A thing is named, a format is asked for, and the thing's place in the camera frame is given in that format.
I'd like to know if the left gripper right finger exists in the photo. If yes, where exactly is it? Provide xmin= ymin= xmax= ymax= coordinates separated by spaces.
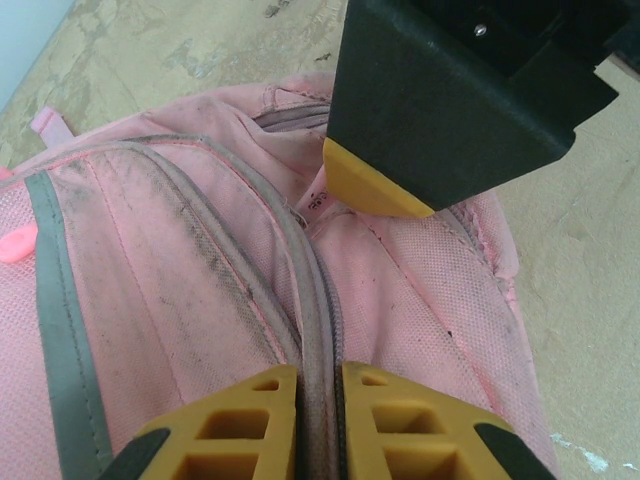
xmin=341 ymin=360 xmax=559 ymax=480

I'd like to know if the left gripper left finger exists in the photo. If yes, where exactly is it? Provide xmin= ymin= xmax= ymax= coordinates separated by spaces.
xmin=102 ymin=363 xmax=299 ymax=480

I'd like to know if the pink backpack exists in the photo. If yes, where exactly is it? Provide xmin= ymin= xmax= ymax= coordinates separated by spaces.
xmin=0 ymin=72 xmax=561 ymax=480

